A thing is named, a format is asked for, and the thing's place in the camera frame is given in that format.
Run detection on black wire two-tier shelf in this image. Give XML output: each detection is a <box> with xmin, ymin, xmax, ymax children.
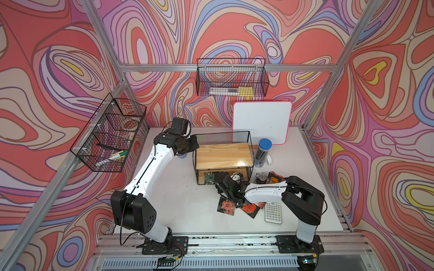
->
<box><xmin>193</xmin><ymin>131</ymin><xmax>254</xmax><ymax>185</ymax></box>

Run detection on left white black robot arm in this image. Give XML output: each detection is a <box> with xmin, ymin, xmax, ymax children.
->
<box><xmin>110</xmin><ymin>133</ymin><xmax>200</xmax><ymax>243</ymax></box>

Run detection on blue lid pen jar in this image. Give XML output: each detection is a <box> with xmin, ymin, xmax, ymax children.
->
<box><xmin>254</xmin><ymin>138</ymin><xmax>272</xmax><ymax>168</ymax></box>

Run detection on wall wire basket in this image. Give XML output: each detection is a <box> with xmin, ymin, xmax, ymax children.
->
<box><xmin>196</xmin><ymin>56</ymin><xmax>270</xmax><ymax>99</ymax></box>
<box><xmin>70</xmin><ymin>94</ymin><xmax>147</xmax><ymax>173</ymax></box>

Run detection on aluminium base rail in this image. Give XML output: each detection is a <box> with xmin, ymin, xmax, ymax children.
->
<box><xmin>86</xmin><ymin>231</ymin><xmax>382</xmax><ymax>271</ymax></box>

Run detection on dark orange label tea bag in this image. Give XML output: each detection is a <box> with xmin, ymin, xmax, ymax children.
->
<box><xmin>266</xmin><ymin>172</ymin><xmax>285</xmax><ymax>184</ymax></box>

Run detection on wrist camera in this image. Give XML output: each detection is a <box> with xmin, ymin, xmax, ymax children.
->
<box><xmin>231</xmin><ymin>172</ymin><xmax>244</xmax><ymax>184</ymax></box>
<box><xmin>169</xmin><ymin>117</ymin><xmax>191</xmax><ymax>137</ymax></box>

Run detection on white calculator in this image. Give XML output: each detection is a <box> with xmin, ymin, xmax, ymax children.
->
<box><xmin>264</xmin><ymin>202</ymin><xmax>282</xmax><ymax>224</ymax></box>

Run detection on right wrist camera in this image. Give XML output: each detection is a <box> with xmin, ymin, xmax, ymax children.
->
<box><xmin>231</xmin><ymin>172</ymin><xmax>244</xmax><ymax>184</ymax></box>

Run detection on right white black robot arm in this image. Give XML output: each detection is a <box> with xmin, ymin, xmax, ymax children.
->
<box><xmin>214</xmin><ymin>172</ymin><xmax>327</xmax><ymax>244</ymax></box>

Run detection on green marker in basket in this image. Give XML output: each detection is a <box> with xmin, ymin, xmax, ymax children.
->
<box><xmin>109</xmin><ymin>151</ymin><xmax>129</xmax><ymax>160</ymax></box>

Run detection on yellow sticky notes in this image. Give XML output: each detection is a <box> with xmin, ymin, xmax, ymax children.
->
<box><xmin>238</xmin><ymin>86</ymin><xmax>254</xmax><ymax>97</ymax></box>

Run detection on white patterned tea bag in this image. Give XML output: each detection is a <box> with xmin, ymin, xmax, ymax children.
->
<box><xmin>254</xmin><ymin>172</ymin><xmax>269</xmax><ymax>184</ymax></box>

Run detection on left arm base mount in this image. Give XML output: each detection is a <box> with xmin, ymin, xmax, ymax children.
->
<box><xmin>140</xmin><ymin>236</ymin><xmax>189</xmax><ymax>255</ymax></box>

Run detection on white board pink frame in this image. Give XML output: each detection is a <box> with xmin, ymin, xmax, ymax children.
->
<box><xmin>232</xmin><ymin>101</ymin><xmax>292</xmax><ymax>145</ymax></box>

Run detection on green tea bag lower shelf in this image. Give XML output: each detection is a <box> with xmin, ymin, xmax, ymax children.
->
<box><xmin>203</xmin><ymin>172</ymin><xmax>215</xmax><ymax>185</ymax></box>

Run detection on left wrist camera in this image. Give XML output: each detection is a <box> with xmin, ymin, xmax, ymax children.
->
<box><xmin>169</xmin><ymin>117</ymin><xmax>191</xmax><ymax>137</ymax></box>

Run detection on red tea bag black edge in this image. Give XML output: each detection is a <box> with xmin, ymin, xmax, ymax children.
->
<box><xmin>217</xmin><ymin>197</ymin><xmax>236</xmax><ymax>216</ymax></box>

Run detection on white eraser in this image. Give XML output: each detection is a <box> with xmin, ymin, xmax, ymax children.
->
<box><xmin>266</xmin><ymin>155</ymin><xmax>272</xmax><ymax>166</ymax></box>

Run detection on left wall wire basket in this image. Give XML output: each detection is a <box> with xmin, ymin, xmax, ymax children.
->
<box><xmin>70</xmin><ymin>94</ymin><xmax>147</xmax><ymax>173</ymax></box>

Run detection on back wall wire basket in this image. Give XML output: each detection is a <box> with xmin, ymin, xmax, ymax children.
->
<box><xmin>196</xmin><ymin>56</ymin><xmax>270</xmax><ymax>99</ymax></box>

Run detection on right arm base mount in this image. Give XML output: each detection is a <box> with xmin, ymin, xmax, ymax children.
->
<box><xmin>275</xmin><ymin>235</ymin><xmax>324</xmax><ymax>255</ymax></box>

